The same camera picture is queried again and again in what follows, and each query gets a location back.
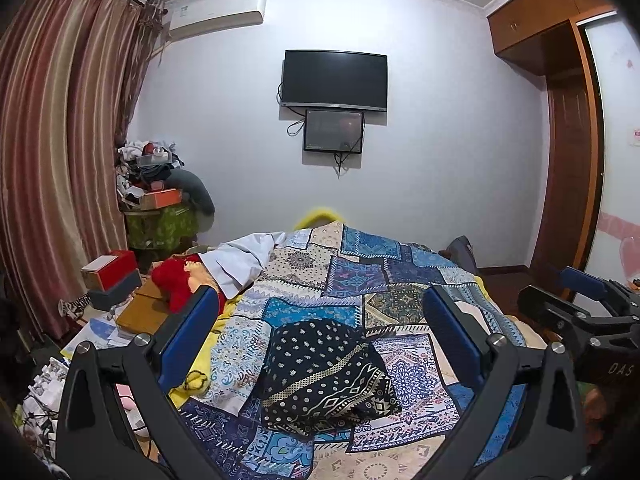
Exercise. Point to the large black wall television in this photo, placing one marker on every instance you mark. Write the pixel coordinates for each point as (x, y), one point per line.
(335, 80)

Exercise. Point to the yellow object behind bed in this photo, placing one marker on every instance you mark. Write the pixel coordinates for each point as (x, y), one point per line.
(317, 216)

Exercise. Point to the dark grey cushion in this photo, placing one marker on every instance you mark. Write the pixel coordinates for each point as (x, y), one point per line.
(460, 252)

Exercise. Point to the illustrated blue white book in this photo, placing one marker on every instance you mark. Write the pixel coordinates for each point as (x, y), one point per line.
(100, 334)

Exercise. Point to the white shirt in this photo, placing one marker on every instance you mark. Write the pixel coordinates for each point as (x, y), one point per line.
(240, 260)

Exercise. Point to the pile of clothes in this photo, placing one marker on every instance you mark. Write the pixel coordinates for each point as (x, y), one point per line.
(145, 165)

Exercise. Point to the grey box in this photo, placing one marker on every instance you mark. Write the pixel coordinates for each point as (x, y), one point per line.
(115, 290)

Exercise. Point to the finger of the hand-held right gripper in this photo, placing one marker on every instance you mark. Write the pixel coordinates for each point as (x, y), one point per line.
(545, 305)
(582, 280)

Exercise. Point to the green cloth covered cabinet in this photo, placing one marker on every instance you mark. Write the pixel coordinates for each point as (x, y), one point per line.
(160, 227)

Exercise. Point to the red and white box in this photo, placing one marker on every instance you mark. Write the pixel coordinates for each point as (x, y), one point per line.
(110, 267)

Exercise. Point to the striped brown curtain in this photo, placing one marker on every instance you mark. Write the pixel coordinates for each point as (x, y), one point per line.
(50, 135)

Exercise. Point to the blue patchwork bedspread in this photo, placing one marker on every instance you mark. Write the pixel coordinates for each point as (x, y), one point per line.
(350, 270)

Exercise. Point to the navy patterned dress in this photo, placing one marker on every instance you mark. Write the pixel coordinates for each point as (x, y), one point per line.
(325, 375)

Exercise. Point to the brown wooden wardrobe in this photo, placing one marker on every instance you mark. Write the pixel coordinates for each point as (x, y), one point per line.
(565, 160)

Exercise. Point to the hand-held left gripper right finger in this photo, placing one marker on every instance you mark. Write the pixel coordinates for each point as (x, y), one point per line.
(450, 335)

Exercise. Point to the pink item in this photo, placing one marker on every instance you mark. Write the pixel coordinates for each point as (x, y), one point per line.
(125, 395)

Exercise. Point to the small black wall monitor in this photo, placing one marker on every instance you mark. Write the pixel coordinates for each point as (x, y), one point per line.
(332, 130)

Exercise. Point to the orange box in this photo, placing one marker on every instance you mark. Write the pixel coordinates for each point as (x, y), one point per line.
(160, 199)

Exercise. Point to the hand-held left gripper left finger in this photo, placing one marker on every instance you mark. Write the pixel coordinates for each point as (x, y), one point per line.
(190, 335)

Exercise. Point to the zebra striped item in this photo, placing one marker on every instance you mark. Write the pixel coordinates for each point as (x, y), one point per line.
(75, 306)

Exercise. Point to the red plush toy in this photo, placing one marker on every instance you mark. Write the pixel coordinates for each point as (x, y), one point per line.
(175, 280)

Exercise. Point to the brown cardboard box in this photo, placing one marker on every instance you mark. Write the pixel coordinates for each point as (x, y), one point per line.
(145, 310)

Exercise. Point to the yellow blanket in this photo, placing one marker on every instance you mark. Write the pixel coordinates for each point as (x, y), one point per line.
(205, 357)

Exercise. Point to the white sliding wardrobe door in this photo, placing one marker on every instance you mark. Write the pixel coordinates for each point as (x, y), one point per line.
(615, 160)

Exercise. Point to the white air conditioner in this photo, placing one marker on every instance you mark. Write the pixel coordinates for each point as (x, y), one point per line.
(215, 12)

